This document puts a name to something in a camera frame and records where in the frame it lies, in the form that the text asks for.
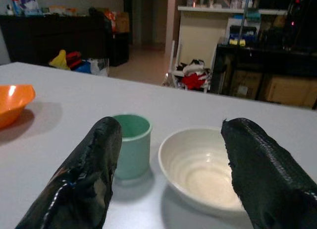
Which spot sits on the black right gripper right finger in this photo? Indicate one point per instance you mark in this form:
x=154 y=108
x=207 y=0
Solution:
x=270 y=179

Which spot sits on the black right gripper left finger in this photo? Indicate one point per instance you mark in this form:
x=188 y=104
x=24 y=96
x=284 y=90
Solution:
x=84 y=179

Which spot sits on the mint green plastic cup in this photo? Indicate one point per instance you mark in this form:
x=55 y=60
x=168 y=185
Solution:
x=135 y=152

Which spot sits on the white ceramic bowl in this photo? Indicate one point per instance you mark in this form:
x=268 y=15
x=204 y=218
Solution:
x=198 y=167

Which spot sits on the cardboard box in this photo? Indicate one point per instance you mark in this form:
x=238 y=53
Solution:
x=291 y=90
x=246 y=84

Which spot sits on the orange plastic bowl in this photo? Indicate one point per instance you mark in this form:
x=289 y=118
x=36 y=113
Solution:
x=12 y=102

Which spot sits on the clear plastic bag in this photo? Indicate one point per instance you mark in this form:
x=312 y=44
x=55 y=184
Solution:
x=99 y=66

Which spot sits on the black shelf table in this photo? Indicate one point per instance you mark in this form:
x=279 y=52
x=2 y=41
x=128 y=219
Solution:
x=267 y=60

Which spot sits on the red plastic toy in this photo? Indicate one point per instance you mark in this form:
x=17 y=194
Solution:
x=73 y=59

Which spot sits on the yellow plastic toy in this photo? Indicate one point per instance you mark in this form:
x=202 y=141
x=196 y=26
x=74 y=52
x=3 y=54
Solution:
x=60 y=60

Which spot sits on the pile of red white clothes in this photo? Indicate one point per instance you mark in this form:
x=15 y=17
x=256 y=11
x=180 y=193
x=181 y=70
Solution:
x=195 y=76

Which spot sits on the white chair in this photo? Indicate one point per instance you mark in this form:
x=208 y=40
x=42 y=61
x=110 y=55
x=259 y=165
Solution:
x=198 y=55

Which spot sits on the dark wooden sideboard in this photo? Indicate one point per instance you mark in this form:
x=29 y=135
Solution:
x=54 y=38

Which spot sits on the blue yellow black tool case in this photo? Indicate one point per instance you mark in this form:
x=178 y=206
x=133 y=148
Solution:
x=241 y=35

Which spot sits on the orange snack bag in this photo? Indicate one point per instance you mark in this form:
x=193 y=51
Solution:
x=111 y=19

